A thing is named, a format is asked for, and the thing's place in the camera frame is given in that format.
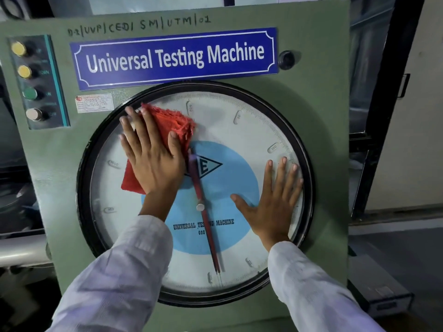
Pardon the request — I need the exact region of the person's right hand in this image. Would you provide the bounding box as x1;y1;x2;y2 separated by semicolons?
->
230;156;304;240

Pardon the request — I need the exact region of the person's left hand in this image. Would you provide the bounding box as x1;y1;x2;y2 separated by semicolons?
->
119;106;186;196

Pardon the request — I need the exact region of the red cleaning cloth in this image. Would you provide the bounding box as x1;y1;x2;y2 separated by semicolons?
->
120;103;197;195

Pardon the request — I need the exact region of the person's right forearm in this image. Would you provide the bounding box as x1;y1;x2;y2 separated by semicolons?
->
260;233;386;332

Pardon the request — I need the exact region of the person's left forearm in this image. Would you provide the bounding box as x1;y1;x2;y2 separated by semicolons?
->
47;190;179;332

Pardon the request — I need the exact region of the red dial pointer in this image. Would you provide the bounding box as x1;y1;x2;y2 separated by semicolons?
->
188;148;222;275

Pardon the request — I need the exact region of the white red label sticker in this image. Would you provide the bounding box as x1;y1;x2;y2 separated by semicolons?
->
75;93;115;114

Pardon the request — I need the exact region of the round black-rimmed dial gauge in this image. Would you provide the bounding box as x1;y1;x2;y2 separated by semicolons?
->
76;81;315;308

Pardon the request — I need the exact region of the blue name plate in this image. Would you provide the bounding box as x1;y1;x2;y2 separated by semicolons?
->
69;27;279;91

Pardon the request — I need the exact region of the green machine cabinet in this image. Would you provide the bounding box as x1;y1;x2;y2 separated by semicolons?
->
0;0;351;332

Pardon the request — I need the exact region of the black button control panel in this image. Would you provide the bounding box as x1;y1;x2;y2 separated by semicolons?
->
8;34;71;130

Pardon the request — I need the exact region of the white push button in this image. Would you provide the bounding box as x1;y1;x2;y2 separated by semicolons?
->
25;107;45;122

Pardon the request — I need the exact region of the black round knob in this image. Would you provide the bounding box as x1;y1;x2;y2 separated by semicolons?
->
278;50;296;71

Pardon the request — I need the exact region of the black flat box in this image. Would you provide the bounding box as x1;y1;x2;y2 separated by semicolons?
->
347;254;415;318

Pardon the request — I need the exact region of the cream door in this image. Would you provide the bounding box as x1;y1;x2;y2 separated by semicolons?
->
365;0;443;213

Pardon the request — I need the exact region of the grey metal pipe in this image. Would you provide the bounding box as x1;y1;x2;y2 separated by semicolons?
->
0;234;52;268

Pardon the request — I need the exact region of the black door frame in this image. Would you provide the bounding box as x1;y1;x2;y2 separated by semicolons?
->
349;0;428;220

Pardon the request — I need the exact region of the black door handle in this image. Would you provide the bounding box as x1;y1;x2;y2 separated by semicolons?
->
397;73;411;99

